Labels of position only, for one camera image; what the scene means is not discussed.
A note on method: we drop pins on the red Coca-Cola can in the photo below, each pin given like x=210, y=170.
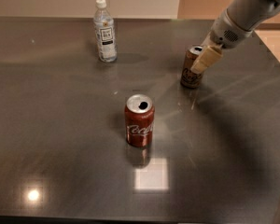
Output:
x=139, y=119

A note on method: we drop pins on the clear plastic water bottle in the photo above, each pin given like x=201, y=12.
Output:
x=105, y=33

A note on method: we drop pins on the orange LaCroix can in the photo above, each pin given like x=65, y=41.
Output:
x=188, y=78

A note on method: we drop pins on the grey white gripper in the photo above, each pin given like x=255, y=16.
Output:
x=226, y=32

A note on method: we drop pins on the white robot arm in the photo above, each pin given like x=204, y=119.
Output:
x=256, y=11

